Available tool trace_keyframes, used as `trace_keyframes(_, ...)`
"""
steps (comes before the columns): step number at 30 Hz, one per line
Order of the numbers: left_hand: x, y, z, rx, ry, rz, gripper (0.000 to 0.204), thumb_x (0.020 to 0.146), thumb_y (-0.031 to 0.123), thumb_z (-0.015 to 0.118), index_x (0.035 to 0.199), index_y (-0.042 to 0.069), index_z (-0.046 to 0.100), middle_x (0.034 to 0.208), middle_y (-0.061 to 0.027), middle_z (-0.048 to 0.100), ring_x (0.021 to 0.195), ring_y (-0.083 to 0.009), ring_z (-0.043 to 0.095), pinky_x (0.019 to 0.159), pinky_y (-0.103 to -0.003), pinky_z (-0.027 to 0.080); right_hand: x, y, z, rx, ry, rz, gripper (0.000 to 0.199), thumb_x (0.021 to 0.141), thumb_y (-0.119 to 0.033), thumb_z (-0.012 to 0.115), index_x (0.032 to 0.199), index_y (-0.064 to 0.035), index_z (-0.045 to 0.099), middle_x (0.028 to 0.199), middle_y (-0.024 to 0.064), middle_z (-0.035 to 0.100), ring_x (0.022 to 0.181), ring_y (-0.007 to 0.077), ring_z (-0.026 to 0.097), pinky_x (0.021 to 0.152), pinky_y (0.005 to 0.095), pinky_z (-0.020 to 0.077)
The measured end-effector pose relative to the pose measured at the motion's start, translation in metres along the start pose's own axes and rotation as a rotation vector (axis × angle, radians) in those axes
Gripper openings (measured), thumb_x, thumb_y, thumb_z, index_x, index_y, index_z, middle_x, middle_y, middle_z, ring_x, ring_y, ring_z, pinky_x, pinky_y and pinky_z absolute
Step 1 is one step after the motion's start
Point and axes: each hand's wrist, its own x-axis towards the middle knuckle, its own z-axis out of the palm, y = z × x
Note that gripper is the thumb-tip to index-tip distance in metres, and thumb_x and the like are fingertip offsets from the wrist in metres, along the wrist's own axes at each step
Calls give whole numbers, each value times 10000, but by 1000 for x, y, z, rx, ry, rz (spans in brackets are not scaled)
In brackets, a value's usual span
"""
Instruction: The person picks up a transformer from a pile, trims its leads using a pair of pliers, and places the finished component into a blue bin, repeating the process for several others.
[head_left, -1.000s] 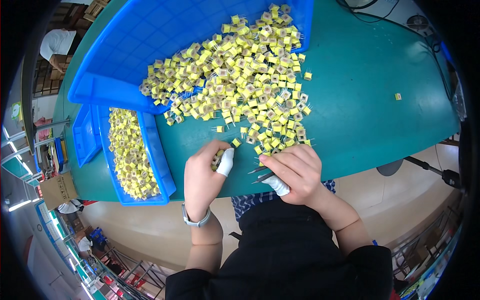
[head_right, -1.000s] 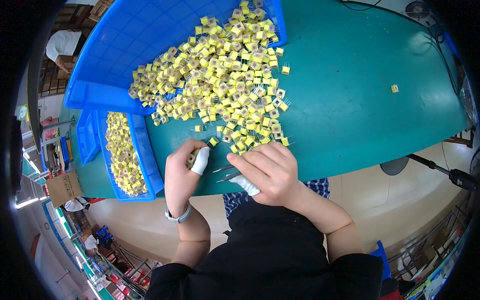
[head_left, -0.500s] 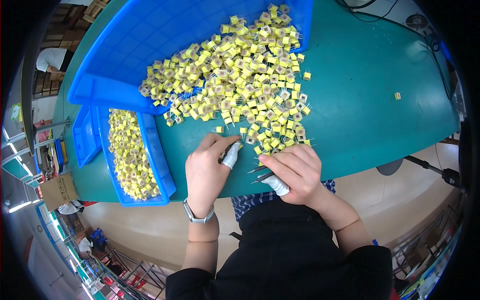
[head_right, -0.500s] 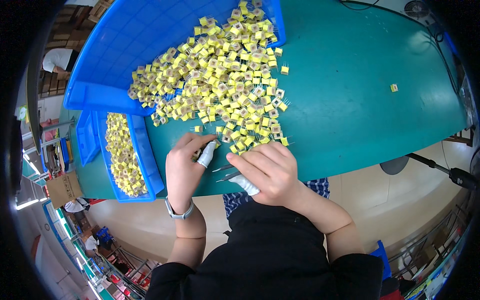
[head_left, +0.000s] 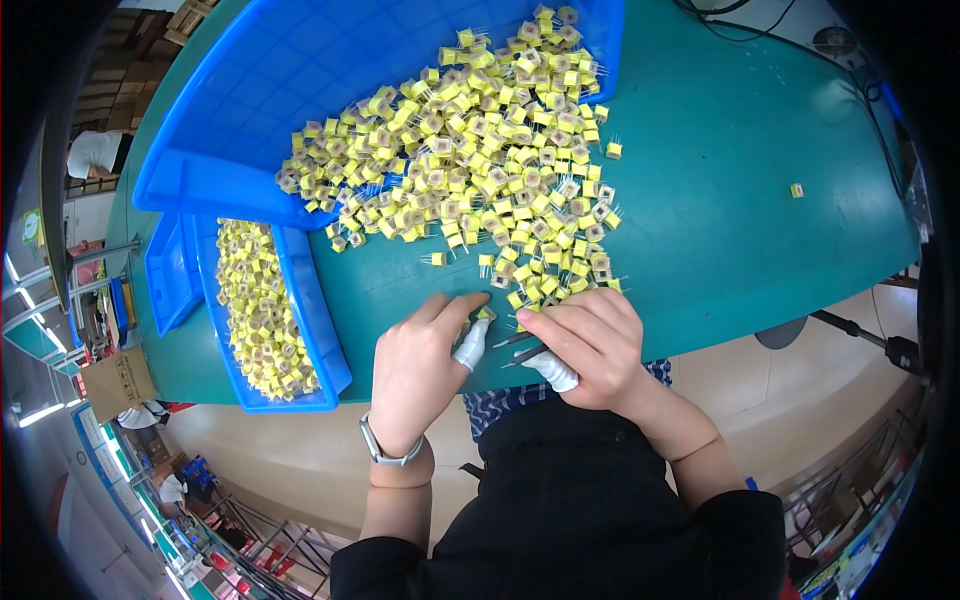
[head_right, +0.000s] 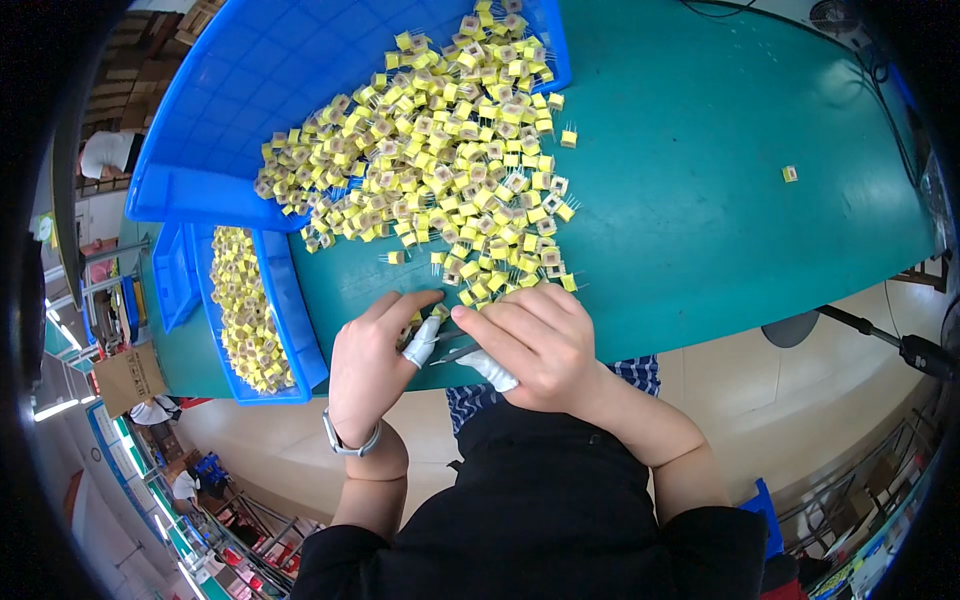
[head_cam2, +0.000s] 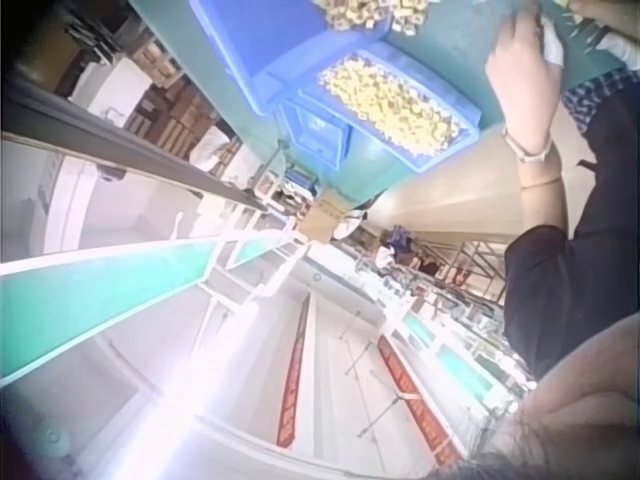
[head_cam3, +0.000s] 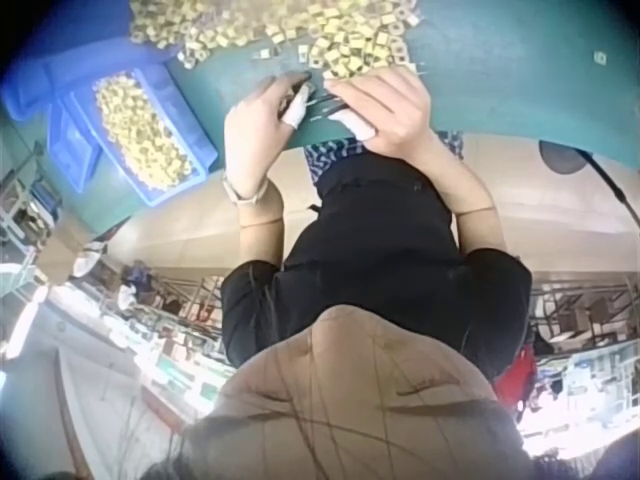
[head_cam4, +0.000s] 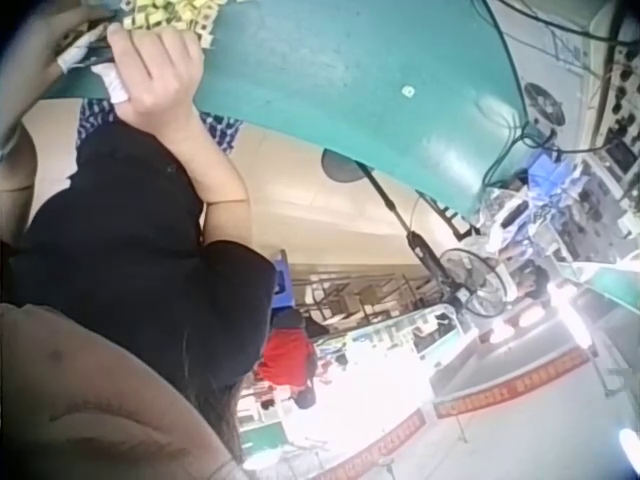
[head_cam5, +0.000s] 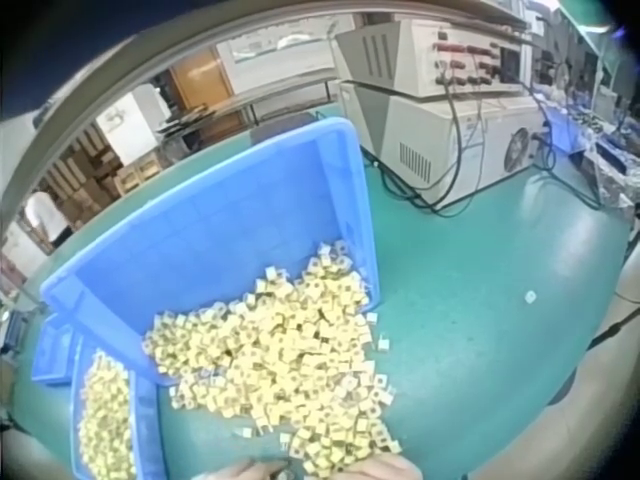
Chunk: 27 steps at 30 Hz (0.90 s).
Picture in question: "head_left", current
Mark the person's right hand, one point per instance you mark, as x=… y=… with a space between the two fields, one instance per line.
x=600 y=352

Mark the person's left hand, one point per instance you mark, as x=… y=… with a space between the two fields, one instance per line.
x=409 y=375

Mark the black tweezers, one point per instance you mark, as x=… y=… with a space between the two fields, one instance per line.
x=525 y=352

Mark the yellow transformer component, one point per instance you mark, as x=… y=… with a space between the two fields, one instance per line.
x=487 y=313

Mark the silver wrist watch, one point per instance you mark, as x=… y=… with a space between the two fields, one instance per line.
x=382 y=450

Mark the blue plastic bin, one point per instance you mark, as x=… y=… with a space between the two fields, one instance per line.
x=315 y=322

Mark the heap of binned yellow transformers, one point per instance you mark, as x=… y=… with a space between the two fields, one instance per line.
x=262 y=315

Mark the person's body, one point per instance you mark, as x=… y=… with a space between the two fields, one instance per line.
x=570 y=517

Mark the stray yellow transformer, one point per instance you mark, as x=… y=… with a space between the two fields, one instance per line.
x=796 y=190
x=613 y=149

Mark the pile of yellow transformers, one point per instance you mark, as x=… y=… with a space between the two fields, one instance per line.
x=487 y=150

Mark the small blue plastic tray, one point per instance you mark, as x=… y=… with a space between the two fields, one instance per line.
x=172 y=270

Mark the brown cardboard box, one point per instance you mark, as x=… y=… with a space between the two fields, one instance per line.
x=116 y=382

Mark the large blue plastic tray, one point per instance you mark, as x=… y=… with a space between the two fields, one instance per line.
x=300 y=75

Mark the metal workbench rack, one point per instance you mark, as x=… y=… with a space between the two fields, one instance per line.
x=67 y=307

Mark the stack of wooden pallets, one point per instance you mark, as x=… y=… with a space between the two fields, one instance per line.
x=142 y=67

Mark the metal frame rack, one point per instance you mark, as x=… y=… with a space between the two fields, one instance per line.
x=255 y=540

